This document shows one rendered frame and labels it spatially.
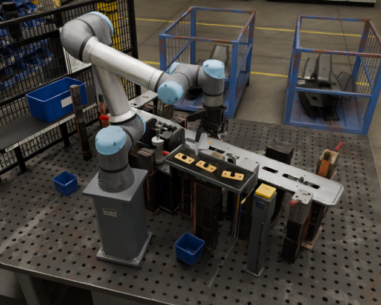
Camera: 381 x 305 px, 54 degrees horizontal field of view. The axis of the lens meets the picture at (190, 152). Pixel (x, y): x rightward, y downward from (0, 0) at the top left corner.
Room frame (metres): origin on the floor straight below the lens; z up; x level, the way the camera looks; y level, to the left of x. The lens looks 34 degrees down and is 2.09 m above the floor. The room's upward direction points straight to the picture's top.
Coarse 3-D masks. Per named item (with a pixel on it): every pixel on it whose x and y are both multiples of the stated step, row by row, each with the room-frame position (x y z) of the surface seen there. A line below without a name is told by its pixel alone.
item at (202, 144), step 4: (204, 136) 1.20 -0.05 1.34; (200, 140) 1.20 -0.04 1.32; (204, 140) 1.19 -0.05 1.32; (196, 144) 1.19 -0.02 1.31; (200, 144) 1.19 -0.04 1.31; (204, 144) 1.19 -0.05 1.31; (208, 144) 1.18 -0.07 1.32; (196, 148) 1.19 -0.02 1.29; (200, 148) 1.18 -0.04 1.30; (204, 148) 1.18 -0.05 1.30; (208, 148) 1.17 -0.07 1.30; (196, 152) 1.19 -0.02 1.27
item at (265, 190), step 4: (264, 184) 1.14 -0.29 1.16; (260, 188) 1.11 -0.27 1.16; (264, 188) 1.11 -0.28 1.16; (268, 188) 1.11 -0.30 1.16; (272, 188) 1.11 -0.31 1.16; (256, 192) 1.09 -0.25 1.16; (260, 192) 1.09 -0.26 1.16; (264, 192) 1.09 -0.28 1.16; (268, 192) 1.09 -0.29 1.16; (272, 192) 1.09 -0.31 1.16; (264, 196) 1.08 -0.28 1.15; (268, 196) 1.07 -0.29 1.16
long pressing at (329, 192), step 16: (144, 112) 2.02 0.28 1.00; (192, 144) 1.67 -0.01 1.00; (224, 144) 1.67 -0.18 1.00; (240, 160) 1.52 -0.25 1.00; (256, 160) 1.52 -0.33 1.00; (272, 160) 1.52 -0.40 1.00; (272, 176) 1.39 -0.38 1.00; (304, 176) 1.39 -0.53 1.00; (320, 176) 1.40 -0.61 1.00; (320, 192) 1.28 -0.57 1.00; (336, 192) 1.28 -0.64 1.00
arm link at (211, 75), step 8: (208, 64) 1.22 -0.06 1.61; (216, 64) 1.22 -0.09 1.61; (200, 72) 1.23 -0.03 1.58; (208, 72) 1.21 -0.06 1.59; (216, 72) 1.20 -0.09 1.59; (200, 80) 1.22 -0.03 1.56; (208, 80) 1.21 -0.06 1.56; (216, 80) 1.20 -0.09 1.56; (208, 88) 1.21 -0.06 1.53; (216, 88) 1.20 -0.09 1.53
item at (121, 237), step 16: (96, 176) 1.27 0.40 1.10; (144, 176) 1.27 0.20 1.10; (96, 192) 1.16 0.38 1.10; (112, 192) 1.16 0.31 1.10; (128, 192) 1.16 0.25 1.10; (96, 208) 1.16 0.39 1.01; (112, 208) 1.14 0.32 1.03; (128, 208) 1.14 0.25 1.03; (144, 208) 1.26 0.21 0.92; (112, 224) 1.15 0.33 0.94; (128, 224) 1.14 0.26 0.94; (144, 224) 1.24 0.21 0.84; (112, 240) 1.15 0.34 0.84; (128, 240) 1.14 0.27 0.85; (144, 240) 1.23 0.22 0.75; (96, 256) 1.16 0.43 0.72; (112, 256) 1.15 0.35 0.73; (128, 256) 1.13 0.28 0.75
